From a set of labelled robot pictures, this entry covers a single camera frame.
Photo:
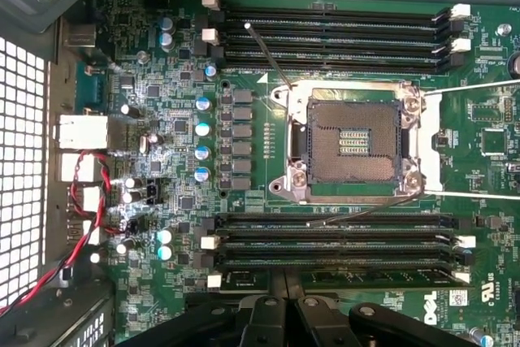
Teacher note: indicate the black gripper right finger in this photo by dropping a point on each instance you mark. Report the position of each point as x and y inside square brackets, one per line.
[321, 322]

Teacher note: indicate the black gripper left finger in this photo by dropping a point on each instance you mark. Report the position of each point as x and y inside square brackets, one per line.
[264, 322]

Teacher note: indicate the RAM slot with white clips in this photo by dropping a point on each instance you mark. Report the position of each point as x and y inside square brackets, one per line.
[210, 37]
[210, 1]
[210, 242]
[214, 280]

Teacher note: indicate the thin metal locking lever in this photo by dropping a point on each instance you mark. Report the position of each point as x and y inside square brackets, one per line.
[270, 57]
[317, 223]

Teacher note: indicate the CPU socket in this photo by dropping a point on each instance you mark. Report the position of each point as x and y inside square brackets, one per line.
[353, 140]

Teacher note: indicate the metal socket cover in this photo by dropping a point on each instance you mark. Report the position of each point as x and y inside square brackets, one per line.
[430, 140]

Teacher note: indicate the green Dell motherboard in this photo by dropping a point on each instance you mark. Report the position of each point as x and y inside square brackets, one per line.
[459, 152]

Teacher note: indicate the coin cell battery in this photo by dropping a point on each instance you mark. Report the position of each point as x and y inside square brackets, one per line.
[516, 66]

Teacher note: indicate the open grey PC case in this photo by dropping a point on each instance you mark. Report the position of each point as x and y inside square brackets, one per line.
[24, 5]

